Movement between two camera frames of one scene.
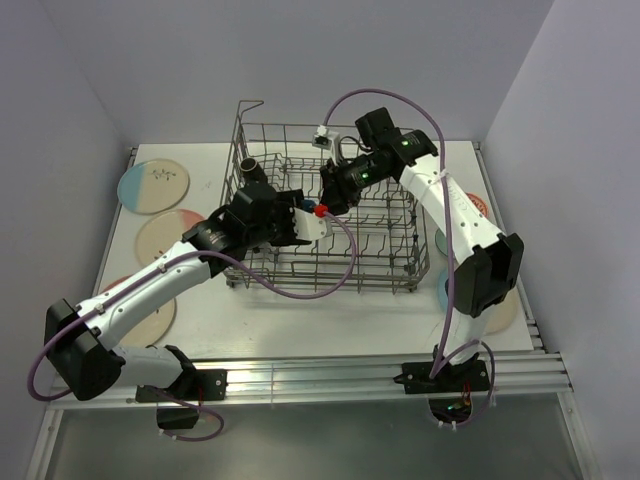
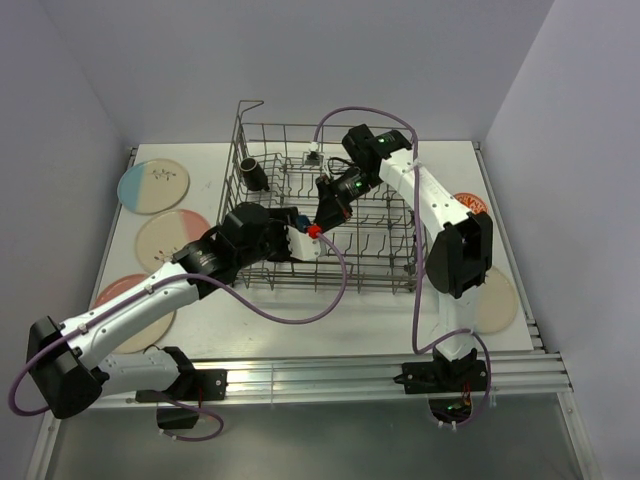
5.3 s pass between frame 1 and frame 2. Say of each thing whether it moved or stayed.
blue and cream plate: stayed
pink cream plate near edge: stayed
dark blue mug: moved
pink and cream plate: stayed
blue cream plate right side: stayed
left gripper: moved
